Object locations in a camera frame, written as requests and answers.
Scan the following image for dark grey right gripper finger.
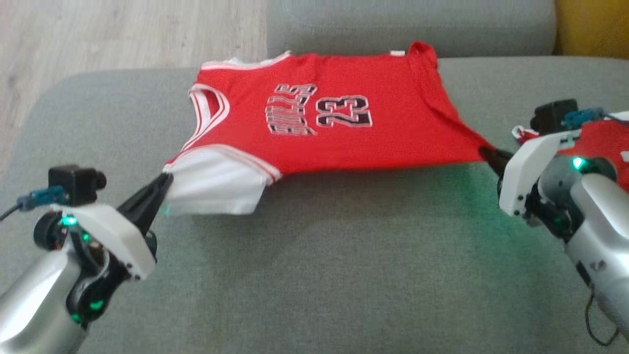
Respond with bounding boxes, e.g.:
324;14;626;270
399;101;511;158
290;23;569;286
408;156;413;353
483;155;510;179
478;147;514;164

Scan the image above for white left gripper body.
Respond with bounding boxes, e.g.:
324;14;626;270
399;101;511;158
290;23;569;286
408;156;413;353
51;203;158;282

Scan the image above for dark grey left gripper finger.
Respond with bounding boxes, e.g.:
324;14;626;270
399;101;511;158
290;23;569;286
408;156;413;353
117;171;174;223
134;177;174;236

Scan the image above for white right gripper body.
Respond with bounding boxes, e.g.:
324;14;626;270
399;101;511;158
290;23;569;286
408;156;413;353
498;129;584;218

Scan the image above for red basketball shorts white lining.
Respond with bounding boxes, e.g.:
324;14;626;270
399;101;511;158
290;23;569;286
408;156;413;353
511;119;629;193

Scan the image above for red basketball jersey white sleeves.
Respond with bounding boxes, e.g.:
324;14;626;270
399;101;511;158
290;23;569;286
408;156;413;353
162;42;497;217

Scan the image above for yellow cushion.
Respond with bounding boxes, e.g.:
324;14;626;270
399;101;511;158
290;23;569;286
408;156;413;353
555;0;629;59

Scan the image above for grey fabric sofa backrest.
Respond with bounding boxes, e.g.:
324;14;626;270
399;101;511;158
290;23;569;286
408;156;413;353
265;0;556;59

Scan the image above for grey fabric sofa seat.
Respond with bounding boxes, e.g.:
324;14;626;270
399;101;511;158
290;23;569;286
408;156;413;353
0;57;629;354

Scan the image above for blue right cable connector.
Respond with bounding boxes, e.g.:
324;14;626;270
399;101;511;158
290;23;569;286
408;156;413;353
564;107;608;129

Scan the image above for blue cable connector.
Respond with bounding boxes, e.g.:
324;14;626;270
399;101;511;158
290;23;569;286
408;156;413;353
17;185;68;212
564;107;608;129

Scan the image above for blue left cable connector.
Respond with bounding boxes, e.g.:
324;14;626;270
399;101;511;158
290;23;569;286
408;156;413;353
17;185;68;212

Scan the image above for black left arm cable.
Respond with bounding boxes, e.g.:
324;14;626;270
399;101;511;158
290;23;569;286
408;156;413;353
0;203;23;223

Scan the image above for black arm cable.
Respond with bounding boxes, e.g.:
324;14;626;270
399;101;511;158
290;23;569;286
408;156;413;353
0;203;23;223
584;288;621;347

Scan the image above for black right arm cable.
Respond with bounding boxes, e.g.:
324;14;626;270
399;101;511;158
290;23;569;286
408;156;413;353
584;288;621;347

